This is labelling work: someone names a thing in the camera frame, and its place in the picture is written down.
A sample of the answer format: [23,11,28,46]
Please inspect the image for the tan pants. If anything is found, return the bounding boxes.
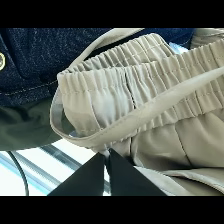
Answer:
[49,27,224,197]

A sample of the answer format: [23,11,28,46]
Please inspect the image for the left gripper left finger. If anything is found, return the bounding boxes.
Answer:
[48,152,106,197]

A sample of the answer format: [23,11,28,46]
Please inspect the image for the blue jeans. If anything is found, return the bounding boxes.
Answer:
[0,27,196,108]

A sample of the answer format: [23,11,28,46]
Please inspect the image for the black cable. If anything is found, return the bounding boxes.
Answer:
[6,150,31,197]

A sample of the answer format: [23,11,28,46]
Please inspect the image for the dark green garment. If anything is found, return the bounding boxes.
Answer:
[0,97,76,152]

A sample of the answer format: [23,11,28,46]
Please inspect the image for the silver frame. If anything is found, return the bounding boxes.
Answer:
[0,143,111,197]

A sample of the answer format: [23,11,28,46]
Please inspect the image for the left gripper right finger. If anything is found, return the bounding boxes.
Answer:
[106,148,168,197]

